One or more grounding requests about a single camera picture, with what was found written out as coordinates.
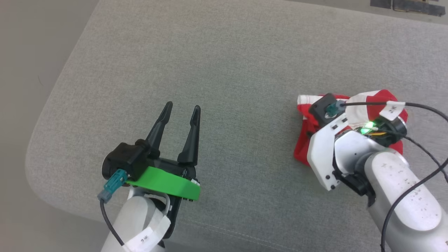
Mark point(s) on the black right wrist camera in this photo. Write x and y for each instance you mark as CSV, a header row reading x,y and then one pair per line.
x,y
325,108

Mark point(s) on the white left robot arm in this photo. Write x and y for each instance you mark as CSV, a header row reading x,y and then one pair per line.
x,y
136,217

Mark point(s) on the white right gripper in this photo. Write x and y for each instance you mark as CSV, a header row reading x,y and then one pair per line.
x,y
320,154

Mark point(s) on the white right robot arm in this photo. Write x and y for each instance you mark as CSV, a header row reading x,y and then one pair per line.
x,y
402,189

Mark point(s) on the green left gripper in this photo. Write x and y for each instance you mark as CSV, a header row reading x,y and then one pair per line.
x,y
164,182

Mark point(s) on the red basketball jersey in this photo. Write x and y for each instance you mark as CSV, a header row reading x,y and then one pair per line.
x,y
378,98

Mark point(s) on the small black floor mat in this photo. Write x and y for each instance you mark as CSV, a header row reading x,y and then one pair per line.
x,y
380,3

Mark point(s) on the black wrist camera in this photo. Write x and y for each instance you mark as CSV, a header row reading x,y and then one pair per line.
x,y
325,108
127,159

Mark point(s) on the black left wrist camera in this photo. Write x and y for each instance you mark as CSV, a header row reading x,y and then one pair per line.
x,y
127,159

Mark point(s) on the long black floor mat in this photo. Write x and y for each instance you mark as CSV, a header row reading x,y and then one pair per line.
x,y
416,7

